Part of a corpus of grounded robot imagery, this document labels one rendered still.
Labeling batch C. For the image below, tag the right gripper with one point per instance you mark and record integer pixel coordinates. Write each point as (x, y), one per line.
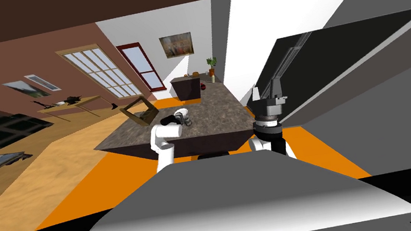
(267, 108)

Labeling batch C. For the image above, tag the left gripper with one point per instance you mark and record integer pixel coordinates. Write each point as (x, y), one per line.
(185, 120)

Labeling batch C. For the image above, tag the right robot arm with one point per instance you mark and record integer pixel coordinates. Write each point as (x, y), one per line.
(269, 132)

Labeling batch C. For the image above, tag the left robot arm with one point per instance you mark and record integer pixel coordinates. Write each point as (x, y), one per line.
(161, 139)

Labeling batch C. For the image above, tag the stone-topped kitchen counter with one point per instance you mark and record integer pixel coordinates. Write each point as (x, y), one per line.
(213, 114)

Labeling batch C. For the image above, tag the dark low cabinet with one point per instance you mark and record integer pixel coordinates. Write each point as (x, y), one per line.
(186, 89)

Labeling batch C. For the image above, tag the green potted plant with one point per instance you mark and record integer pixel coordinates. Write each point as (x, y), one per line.
(212, 64)

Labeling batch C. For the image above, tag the red-framed glass door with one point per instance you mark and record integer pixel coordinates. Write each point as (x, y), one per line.
(143, 69)

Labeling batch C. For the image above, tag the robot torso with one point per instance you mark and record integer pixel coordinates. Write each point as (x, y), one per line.
(227, 195)

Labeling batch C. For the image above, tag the dark cupboard door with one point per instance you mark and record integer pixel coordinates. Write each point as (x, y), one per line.
(346, 58)

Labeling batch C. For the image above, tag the large wooden-framed window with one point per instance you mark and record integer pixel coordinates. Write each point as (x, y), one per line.
(104, 71)

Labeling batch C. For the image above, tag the wooden side table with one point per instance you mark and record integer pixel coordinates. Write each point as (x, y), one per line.
(70, 103)

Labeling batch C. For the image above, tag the grey cupboard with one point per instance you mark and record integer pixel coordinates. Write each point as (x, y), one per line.
(398, 120)

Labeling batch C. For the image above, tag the wooden open frame box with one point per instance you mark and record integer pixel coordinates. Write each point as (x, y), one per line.
(147, 115)

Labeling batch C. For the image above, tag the framed wall painting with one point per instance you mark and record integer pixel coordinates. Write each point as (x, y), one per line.
(176, 45)

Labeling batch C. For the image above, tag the pale narrow wall picture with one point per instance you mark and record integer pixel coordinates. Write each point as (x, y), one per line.
(42, 82)

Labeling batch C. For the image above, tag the landscape wall picture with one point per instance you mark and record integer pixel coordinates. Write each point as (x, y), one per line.
(26, 89)

